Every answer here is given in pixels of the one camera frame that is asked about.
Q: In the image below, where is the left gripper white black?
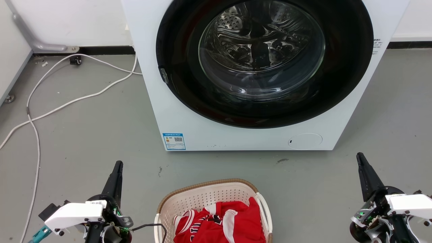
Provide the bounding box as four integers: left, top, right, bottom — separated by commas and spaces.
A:
38, 160, 134, 243

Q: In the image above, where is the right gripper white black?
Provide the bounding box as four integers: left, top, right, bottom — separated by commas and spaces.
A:
349, 152, 432, 243

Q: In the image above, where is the beige perforated laundry basket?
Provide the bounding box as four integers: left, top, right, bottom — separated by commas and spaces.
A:
154, 179, 273, 243

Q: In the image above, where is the round white filter cover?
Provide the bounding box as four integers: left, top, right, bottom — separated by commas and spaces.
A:
288, 133, 323, 151

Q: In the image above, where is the blue energy label sticker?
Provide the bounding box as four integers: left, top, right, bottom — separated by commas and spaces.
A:
162, 133, 186, 151

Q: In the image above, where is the white front-load washing machine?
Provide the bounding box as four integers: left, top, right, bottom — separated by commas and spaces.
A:
120, 0, 410, 151

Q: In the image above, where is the red and white jersey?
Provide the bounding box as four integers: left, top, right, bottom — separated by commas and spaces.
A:
173, 197, 267, 243

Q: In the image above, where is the black round washer door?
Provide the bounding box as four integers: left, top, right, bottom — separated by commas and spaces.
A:
156, 0, 374, 129

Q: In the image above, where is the grey bent pipe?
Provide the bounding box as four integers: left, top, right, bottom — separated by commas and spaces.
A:
5, 0, 80, 53

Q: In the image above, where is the white partition panel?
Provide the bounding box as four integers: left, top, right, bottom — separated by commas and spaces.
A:
0, 0, 33, 106

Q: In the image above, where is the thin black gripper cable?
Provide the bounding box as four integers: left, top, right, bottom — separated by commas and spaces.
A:
131, 223, 168, 243

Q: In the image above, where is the long white cable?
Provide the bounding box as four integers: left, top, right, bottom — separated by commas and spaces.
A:
19, 53, 143, 243

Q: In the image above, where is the white power cable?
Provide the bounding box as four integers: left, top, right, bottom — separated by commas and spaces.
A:
0, 52, 138, 150

